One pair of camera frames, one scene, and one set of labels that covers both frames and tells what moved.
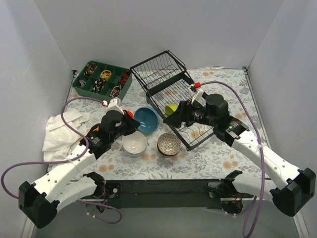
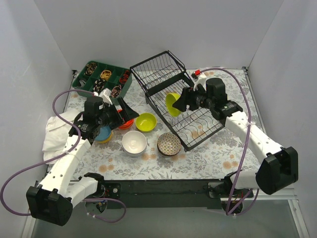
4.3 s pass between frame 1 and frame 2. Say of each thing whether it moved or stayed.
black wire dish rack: stayed
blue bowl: moved
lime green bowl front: moved
